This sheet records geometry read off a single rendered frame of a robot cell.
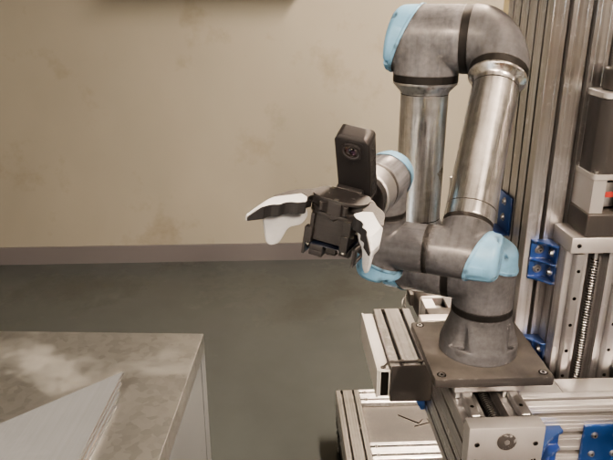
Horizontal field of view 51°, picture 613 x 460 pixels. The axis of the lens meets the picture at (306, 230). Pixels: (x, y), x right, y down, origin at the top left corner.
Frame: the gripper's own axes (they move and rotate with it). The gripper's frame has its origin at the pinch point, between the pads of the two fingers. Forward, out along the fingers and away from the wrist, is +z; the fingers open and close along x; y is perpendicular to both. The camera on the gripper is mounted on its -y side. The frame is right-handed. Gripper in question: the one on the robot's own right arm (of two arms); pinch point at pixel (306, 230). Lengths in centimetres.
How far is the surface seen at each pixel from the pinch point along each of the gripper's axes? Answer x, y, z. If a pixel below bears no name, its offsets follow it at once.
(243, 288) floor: 130, 165, -255
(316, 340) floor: 65, 156, -214
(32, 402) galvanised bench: 47, 48, -6
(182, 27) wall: 200, 23, -283
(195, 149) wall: 187, 96, -284
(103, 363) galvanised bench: 44, 47, -20
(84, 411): 35, 43, -5
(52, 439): 35, 43, 2
